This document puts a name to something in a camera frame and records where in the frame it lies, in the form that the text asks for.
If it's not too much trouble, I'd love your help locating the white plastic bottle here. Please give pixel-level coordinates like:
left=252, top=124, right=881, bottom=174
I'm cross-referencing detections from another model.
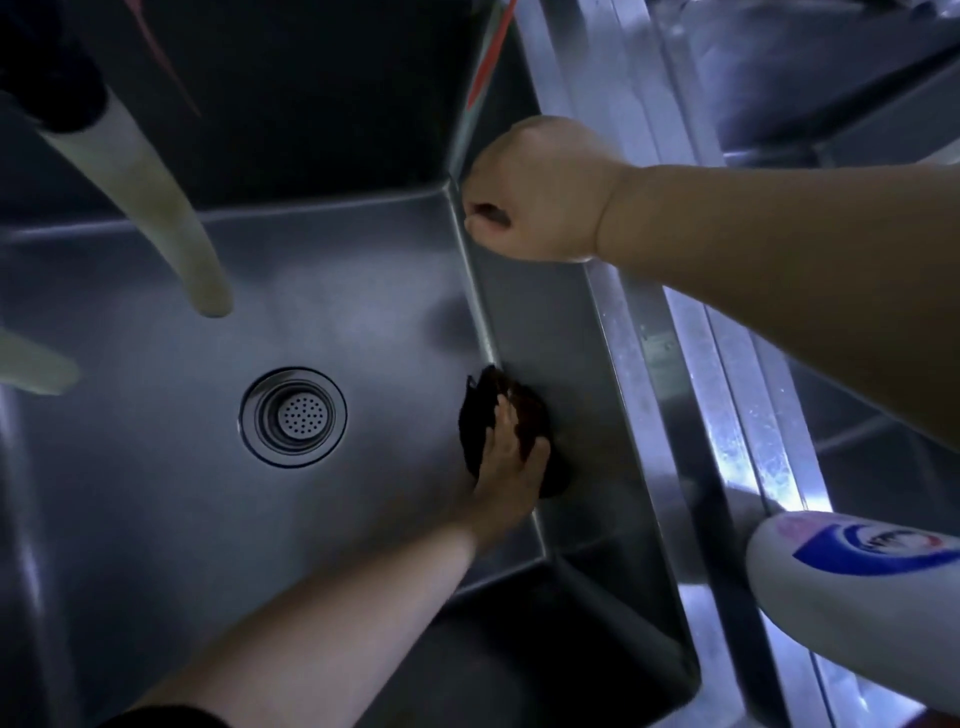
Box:
left=744, top=509, right=960, bottom=710

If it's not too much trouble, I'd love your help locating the person's right forearm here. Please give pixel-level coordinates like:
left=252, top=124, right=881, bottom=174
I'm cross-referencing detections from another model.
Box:
left=596, top=161, right=960, bottom=451

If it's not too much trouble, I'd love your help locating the person's left hand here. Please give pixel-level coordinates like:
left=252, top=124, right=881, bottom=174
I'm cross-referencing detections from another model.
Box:
left=452, top=394, right=553, bottom=554

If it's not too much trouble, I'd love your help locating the round metal drain strainer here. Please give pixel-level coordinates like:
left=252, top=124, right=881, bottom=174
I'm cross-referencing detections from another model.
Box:
left=238, top=365, right=349, bottom=470

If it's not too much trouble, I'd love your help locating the stainless steel sink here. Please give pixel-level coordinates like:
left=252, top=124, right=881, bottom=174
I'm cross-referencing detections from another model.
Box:
left=652, top=0, right=960, bottom=728
left=0, top=0, right=703, bottom=728

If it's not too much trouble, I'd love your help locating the person's right hand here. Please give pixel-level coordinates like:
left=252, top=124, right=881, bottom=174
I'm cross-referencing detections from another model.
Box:
left=461, top=114, right=631, bottom=264

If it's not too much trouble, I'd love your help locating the person's left forearm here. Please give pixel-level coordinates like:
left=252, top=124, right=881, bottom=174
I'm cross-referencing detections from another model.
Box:
left=131, top=517, right=481, bottom=728

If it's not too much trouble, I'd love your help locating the dark cleaning cloth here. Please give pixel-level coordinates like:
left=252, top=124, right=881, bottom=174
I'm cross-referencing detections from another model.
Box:
left=457, top=365, right=570, bottom=500

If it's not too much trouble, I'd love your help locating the black sleeve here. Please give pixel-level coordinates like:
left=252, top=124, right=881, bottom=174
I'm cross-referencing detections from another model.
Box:
left=97, top=703, right=235, bottom=728

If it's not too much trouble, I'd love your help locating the cream faucet hose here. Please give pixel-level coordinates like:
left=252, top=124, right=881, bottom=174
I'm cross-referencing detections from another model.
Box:
left=0, top=328, right=82, bottom=397
left=37, top=86, right=235, bottom=319

